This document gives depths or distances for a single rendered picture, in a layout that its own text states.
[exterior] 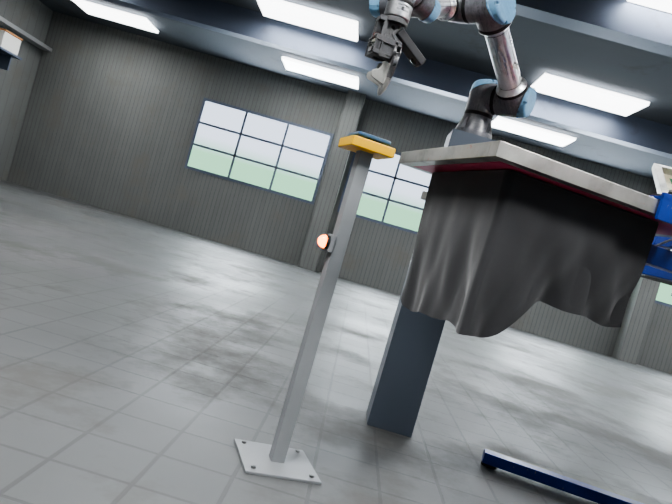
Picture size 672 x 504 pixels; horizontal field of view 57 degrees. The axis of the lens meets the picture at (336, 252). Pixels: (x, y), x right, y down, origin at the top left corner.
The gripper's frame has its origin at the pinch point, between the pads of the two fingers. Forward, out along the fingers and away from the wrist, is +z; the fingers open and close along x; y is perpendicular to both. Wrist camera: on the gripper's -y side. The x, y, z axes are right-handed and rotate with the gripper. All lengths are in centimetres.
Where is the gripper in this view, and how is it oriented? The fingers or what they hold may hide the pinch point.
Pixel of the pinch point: (382, 91)
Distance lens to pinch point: 182.7
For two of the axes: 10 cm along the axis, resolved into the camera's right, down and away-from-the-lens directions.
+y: -9.2, -2.6, -3.1
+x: 2.9, 1.1, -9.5
